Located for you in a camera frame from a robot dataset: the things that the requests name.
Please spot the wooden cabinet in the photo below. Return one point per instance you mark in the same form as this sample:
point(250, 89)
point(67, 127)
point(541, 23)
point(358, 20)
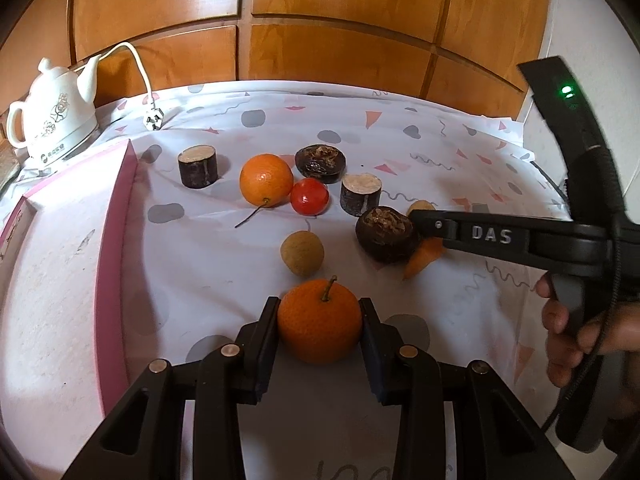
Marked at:
point(460, 53)

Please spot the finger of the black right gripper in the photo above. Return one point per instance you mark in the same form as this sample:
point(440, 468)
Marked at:
point(403, 375)

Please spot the dark brown round fruit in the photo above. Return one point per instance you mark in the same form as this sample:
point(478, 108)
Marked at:
point(386, 235)

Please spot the dark sugarcane piece left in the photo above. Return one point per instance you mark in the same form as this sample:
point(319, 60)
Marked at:
point(198, 166)

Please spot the black das left gripper right finger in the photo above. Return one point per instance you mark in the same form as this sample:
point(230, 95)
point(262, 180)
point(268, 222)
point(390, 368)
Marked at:
point(494, 235)

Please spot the dark sugarcane piece right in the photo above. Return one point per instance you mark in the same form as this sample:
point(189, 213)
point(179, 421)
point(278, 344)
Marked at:
point(359, 193)

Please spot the person's right hand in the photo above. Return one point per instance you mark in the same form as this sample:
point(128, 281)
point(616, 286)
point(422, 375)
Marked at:
point(565, 353)

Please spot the tan longan behind gripper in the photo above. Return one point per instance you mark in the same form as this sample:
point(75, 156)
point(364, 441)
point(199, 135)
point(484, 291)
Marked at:
point(421, 205)

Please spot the dark sugarcane piece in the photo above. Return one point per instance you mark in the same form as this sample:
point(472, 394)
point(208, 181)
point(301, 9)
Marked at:
point(198, 166)
point(359, 193)

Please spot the tan longan fruit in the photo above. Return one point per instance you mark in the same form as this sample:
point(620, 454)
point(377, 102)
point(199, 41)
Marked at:
point(303, 253)

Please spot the red cherry tomato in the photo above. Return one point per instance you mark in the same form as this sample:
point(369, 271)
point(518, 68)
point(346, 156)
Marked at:
point(309, 197)

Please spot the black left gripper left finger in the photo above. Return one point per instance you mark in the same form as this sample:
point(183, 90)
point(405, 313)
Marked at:
point(233, 375)

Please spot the white ceramic electric kettle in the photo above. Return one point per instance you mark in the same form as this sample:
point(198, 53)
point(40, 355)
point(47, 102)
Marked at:
point(58, 113)

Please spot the dark brown fruit back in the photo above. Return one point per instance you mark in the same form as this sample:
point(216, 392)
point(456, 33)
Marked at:
point(322, 162)

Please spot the pink rimmed white tray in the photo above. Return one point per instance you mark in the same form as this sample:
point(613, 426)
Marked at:
point(62, 354)

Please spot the orange mandarin with long stem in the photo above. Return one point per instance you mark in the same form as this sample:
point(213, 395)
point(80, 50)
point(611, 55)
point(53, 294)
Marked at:
point(265, 181)

